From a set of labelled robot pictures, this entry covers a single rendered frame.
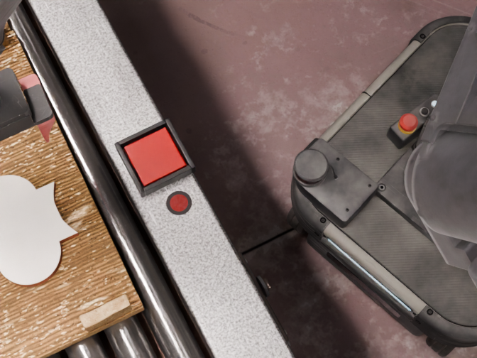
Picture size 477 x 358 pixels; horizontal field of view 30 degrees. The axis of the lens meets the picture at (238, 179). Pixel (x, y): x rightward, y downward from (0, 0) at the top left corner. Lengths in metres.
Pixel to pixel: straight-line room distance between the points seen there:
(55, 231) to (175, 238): 0.14
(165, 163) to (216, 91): 1.08
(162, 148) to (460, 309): 0.88
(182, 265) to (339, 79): 1.21
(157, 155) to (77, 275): 0.18
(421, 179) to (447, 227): 0.03
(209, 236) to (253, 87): 1.13
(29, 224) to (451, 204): 0.73
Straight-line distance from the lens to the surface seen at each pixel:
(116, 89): 1.17
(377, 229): 1.83
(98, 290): 1.06
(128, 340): 1.06
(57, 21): 1.23
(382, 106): 1.93
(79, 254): 1.08
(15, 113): 0.95
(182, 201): 1.10
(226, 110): 2.16
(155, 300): 1.07
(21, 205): 1.10
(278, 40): 2.25
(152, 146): 1.12
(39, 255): 1.07
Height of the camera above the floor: 1.96
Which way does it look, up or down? 70 degrees down
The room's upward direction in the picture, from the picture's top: 2 degrees clockwise
